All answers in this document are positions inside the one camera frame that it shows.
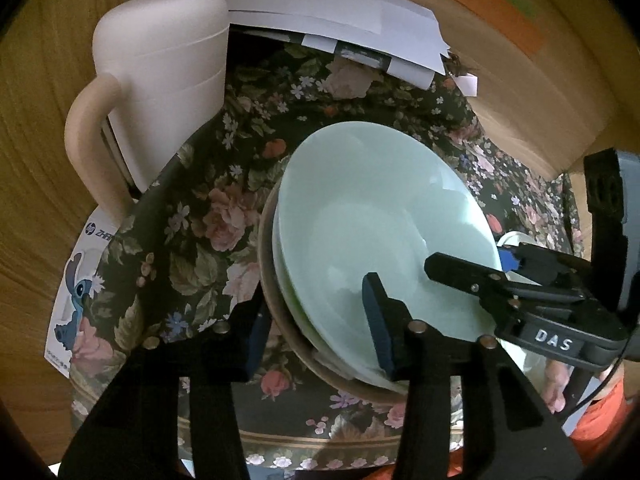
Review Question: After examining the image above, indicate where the white plate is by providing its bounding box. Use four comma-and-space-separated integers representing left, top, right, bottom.
311, 349, 357, 380

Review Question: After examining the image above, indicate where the mint green plate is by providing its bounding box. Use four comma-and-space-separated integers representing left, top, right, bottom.
273, 122, 500, 392

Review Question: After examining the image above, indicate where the orange sleeve forearm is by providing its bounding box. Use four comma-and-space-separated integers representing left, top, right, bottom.
570, 364, 637, 465

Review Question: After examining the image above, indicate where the right hand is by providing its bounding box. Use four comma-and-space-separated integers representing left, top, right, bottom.
540, 360, 573, 414

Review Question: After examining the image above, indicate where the stitch cartoon card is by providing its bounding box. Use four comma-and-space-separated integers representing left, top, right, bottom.
44, 207, 117, 379

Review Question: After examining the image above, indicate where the floral tablecloth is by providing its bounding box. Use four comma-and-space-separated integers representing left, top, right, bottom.
70, 39, 584, 472

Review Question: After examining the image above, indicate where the orange sticky note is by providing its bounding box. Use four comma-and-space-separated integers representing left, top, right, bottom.
454, 0, 546, 58

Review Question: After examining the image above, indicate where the cream mug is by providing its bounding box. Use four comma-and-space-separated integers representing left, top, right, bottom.
64, 0, 230, 224

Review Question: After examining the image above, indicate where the white paper stack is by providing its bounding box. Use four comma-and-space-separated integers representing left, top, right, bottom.
226, 0, 449, 89

